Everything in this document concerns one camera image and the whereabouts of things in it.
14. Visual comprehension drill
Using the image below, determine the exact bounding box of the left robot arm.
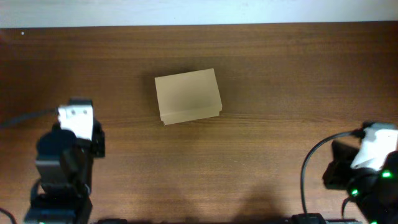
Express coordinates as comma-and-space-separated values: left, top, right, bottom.
24, 120, 105, 224

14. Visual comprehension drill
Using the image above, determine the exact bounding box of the cardboard box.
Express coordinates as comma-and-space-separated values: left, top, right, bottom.
155, 68, 223, 125

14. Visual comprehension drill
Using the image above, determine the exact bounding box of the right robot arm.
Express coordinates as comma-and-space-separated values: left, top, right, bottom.
292, 138, 397, 223

